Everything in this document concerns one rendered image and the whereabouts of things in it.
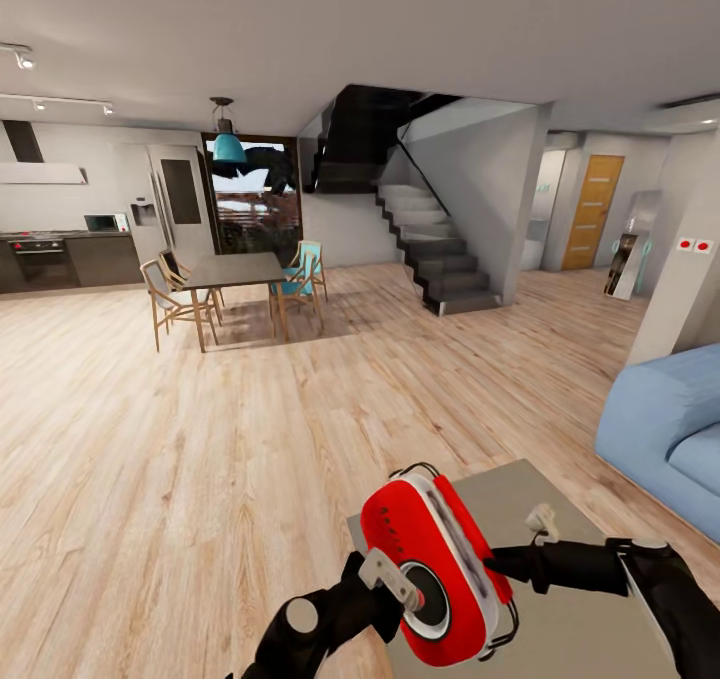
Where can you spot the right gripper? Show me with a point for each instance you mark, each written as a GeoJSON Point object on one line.
{"type": "Point", "coordinates": [561, 564]}

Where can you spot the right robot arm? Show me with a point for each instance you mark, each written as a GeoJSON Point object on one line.
{"type": "Point", "coordinates": [685, 621]}

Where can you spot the radio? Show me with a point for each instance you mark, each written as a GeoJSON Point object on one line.
{"type": "Point", "coordinates": [428, 533]}

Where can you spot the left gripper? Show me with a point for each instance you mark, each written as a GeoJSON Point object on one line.
{"type": "Point", "coordinates": [378, 608]}

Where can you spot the fixed window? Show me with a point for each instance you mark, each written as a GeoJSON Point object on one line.
{"type": "Point", "coordinates": [257, 204]}

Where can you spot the coffee table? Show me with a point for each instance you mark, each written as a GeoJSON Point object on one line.
{"type": "Point", "coordinates": [565, 634]}

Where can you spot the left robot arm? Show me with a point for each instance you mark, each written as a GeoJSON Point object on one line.
{"type": "Point", "coordinates": [308, 629]}

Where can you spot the oven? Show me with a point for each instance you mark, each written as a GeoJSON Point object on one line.
{"type": "Point", "coordinates": [44, 260]}

